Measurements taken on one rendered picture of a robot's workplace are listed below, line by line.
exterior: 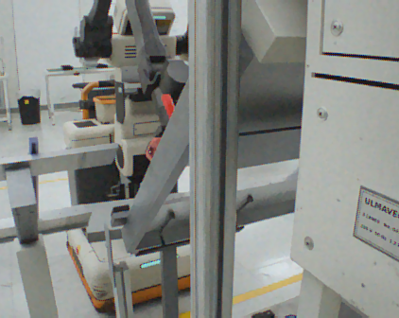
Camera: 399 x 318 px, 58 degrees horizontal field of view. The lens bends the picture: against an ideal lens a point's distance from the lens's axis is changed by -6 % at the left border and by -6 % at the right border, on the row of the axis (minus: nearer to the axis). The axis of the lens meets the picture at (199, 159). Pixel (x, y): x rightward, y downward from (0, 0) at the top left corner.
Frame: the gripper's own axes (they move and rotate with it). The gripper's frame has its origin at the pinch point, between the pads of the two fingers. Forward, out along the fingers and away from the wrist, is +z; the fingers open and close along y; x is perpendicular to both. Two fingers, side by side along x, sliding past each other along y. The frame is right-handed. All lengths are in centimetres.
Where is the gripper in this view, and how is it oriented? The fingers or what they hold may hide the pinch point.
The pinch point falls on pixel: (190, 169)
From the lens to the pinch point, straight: 77.1
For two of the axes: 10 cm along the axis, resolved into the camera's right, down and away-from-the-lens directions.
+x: -3.2, 4.8, 8.2
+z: 3.1, 8.7, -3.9
